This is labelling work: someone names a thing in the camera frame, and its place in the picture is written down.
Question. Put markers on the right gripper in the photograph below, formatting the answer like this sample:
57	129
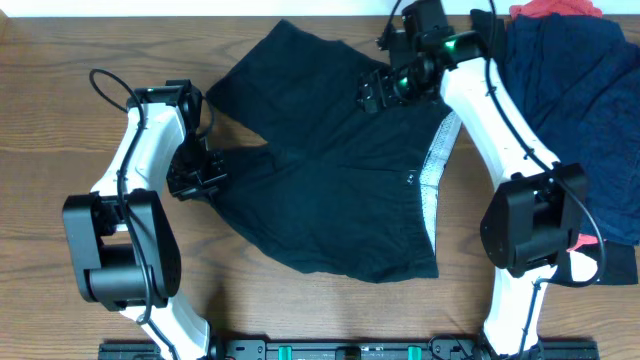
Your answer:
382	79

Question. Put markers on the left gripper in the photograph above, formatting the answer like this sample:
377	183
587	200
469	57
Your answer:
218	174

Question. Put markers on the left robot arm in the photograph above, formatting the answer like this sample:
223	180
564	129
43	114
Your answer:
123	250

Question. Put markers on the black garment under pile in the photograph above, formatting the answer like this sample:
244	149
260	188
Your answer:
487	30

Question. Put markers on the navy blue garment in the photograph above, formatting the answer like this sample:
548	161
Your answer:
575	125

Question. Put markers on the red garment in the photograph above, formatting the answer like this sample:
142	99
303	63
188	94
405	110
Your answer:
543	8

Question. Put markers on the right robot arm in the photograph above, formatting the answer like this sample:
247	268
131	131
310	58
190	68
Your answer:
532	222

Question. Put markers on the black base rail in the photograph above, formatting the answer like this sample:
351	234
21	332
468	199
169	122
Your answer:
437	349

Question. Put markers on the black shorts with white waistband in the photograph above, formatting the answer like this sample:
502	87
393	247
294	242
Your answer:
332	188

